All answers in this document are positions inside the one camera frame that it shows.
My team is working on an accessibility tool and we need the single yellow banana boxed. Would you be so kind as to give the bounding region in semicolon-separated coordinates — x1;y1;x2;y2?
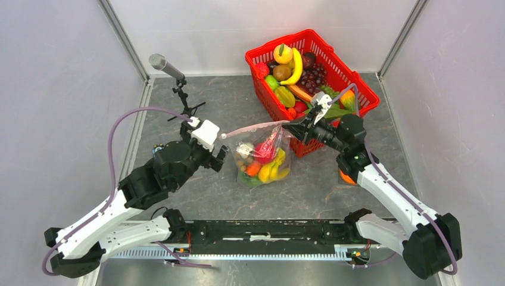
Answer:
279;48;303;85

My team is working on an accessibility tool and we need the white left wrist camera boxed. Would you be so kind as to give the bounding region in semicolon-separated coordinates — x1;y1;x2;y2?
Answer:
188;116;220;151

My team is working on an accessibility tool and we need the white mushroom toy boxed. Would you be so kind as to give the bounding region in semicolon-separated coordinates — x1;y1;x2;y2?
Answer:
236;143;255;159

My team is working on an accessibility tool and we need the clear pink zip top bag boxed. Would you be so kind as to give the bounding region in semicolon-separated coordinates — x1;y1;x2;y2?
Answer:
219;120;292;189

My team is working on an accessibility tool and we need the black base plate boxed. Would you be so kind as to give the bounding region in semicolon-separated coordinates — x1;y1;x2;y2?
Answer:
167;219;370;255

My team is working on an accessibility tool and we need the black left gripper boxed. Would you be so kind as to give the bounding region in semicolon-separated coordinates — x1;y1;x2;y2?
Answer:
173;120;229;190

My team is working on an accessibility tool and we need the brown twig nut bunch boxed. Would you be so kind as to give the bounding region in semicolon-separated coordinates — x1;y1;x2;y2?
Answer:
234;152;254;172

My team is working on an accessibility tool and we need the grey microphone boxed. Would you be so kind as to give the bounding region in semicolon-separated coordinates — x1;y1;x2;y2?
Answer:
148;53;185;80

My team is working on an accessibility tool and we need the red plastic basket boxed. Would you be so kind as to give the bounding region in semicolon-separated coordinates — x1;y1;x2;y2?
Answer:
244;29;381;158

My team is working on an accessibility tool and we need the orange carrot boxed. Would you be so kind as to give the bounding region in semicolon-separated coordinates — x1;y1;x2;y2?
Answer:
245;161;262;177

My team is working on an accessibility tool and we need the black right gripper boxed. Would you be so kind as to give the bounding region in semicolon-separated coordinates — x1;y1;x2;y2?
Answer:
282;108;347;153

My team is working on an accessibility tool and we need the green lime toy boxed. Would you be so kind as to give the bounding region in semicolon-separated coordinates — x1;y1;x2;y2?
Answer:
264;74;280;91

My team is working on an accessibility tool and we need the red strawberry toy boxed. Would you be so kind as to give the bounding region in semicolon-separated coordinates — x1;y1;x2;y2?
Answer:
255;62;270;79

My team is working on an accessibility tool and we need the yellow banana bunch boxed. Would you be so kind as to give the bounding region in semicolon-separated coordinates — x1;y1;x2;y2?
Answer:
257;148;291;184

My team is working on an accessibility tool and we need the mango toy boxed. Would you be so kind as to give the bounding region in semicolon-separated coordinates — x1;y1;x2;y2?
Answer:
339;89;358;113

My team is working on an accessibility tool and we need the green leaf vegetable toy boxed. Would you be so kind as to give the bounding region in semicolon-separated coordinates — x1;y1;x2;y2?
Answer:
304;105;354;120

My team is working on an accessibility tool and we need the black microphone tripod stand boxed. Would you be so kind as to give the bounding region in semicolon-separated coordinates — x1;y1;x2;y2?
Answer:
172;79;206;117

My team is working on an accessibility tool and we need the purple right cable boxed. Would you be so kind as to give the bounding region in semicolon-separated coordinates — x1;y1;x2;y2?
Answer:
327;83;459;276

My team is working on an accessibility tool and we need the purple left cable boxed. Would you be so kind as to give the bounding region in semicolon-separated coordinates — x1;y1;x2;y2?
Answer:
42;106;213;277

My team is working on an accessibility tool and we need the papaya slice toy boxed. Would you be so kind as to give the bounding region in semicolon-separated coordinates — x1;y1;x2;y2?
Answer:
286;85;313;103

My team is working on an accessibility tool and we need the red apple toy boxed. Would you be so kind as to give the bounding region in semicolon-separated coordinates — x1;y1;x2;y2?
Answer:
254;133;281;165

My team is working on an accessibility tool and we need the purple cable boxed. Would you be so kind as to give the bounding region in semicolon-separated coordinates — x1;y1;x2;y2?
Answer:
327;83;459;276
42;106;213;277

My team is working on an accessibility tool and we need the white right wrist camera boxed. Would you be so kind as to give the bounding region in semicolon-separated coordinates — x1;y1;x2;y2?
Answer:
309;91;332;125

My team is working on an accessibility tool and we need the yellow green starfruit toy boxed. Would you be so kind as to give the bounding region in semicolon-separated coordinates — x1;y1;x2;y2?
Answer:
274;86;296;108

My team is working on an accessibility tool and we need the red pepper toy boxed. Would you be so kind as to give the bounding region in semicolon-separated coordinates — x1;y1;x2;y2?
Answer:
293;101;308;113

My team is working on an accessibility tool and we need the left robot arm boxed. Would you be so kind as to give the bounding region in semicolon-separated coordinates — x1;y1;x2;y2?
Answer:
44;117;228;278

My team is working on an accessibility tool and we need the dark grape bunch toy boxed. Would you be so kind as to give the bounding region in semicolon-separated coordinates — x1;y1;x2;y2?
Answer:
297;52;327;93

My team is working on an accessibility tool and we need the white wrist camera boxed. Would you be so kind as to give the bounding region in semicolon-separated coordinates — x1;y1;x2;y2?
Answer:
309;91;332;125
188;116;220;151

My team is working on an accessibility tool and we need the brown potato toy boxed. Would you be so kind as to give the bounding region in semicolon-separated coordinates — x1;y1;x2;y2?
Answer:
272;64;292;82

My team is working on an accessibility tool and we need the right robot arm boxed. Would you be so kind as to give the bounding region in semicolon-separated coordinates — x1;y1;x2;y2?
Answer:
282;114;462;279

